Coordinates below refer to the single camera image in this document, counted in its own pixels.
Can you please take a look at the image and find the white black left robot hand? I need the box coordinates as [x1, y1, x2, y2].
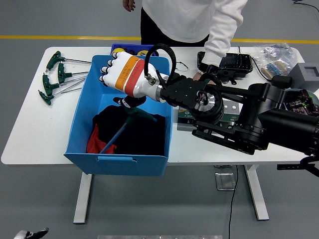
[13, 228, 49, 239]

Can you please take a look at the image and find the person's left hand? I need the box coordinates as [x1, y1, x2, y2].
[192, 71, 215, 85]

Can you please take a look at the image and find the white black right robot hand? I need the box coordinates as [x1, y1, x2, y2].
[99, 51, 165, 110]

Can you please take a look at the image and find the person's right hand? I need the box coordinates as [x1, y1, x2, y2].
[123, 0, 137, 12]

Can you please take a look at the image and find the large green T-handle hex key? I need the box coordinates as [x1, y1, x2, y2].
[99, 104, 158, 154]

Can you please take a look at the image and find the green grey hex key stand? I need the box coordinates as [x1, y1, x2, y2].
[176, 99, 244, 132]

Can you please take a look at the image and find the large blue plastic box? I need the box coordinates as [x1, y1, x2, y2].
[64, 55, 174, 177]

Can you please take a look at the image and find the grey foam box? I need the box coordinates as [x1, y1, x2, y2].
[286, 62, 319, 89]

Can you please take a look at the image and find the small dark blue bin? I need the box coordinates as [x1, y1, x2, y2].
[110, 43, 160, 57]

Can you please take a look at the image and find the black plastic tray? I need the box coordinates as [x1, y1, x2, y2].
[197, 51, 254, 75]

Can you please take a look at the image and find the person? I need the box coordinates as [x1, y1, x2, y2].
[122, 0, 249, 85]

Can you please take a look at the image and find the white table leg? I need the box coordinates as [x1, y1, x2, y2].
[243, 164, 270, 221]
[73, 171, 93, 225]

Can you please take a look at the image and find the black cloth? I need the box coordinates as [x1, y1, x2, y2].
[92, 104, 166, 156]

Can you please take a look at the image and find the red cloth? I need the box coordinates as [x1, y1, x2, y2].
[86, 123, 117, 154]

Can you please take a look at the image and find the taped resistor strip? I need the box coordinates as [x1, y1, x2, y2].
[261, 62, 286, 78]

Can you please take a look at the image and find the clear plastic parts bag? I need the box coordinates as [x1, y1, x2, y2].
[254, 42, 299, 75]

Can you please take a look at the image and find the black power adapter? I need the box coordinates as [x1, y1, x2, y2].
[271, 75, 293, 88]

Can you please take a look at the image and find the light blue bowl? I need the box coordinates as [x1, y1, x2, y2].
[284, 88, 319, 115]

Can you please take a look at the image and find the dark small parts pile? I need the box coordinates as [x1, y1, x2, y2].
[286, 90, 319, 115]

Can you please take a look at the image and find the metal floor plate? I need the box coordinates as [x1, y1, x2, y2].
[215, 172, 237, 191]

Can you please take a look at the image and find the black table control panel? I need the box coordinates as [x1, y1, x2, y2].
[276, 164, 303, 171]

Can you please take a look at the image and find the thin wire loop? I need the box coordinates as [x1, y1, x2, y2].
[174, 61, 189, 73]

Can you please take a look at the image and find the black strap mount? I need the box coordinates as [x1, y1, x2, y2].
[206, 65, 237, 85]

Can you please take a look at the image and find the black adapter cord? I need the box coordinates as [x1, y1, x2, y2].
[238, 46, 274, 82]

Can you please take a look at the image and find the black looped floor cable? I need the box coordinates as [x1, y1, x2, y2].
[293, 0, 319, 12]

